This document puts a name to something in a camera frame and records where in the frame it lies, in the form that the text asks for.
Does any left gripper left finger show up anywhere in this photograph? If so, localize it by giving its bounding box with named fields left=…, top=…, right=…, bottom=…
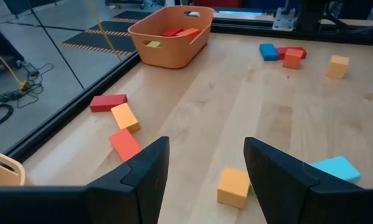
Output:
left=0, top=136, right=171, bottom=224

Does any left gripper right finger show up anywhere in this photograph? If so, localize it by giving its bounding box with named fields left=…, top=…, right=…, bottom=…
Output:
left=243, top=136, right=373, bottom=224

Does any yellow-orange small cube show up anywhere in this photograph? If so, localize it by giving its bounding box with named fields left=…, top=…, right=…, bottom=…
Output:
left=326, top=55, right=350, bottom=79
left=217, top=167, right=251, bottom=210

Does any yellow-orange rectangular block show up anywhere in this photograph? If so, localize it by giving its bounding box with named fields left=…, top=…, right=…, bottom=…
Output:
left=110, top=103, right=141, bottom=134

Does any red rectangular block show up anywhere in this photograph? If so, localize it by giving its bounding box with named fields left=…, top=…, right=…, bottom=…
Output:
left=89, top=93, right=128, bottom=113
left=276, top=46, right=308, bottom=60
left=161, top=27, right=184, bottom=37

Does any orange-red small cube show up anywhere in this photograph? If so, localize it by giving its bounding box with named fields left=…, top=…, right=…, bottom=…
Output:
left=282, top=48, right=304, bottom=70

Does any orange-red rectangular block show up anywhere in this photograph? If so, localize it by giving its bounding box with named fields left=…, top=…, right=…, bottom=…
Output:
left=175, top=27, right=201, bottom=43
left=109, top=128, right=143, bottom=163

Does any light blue rectangular block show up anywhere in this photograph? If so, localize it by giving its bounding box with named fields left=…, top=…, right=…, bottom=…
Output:
left=310, top=156, right=362, bottom=182

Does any yellow plastic bin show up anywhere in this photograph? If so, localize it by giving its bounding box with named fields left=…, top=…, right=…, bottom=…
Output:
left=0, top=147, right=26, bottom=187

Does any dark blue rectangular block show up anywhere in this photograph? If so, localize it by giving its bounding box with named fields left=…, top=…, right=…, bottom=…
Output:
left=259, top=43, right=280, bottom=62

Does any orange plastic bin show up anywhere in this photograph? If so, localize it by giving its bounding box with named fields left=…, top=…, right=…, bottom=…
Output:
left=128, top=5, right=215, bottom=70

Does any hazard-striped black floor mat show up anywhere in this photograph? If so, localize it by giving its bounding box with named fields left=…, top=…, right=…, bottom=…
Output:
left=60, top=11, right=153, bottom=58

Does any black cable loop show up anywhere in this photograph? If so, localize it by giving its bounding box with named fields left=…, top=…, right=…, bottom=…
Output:
left=0, top=103, right=14, bottom=130

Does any yellow power cord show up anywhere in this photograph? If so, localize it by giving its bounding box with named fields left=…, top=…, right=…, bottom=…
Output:
left=0, top=42, right=30, bottom=91

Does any yellow hanging cable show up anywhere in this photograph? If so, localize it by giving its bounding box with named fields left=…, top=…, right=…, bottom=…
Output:
left=88, top=0, right=121, bottom=62

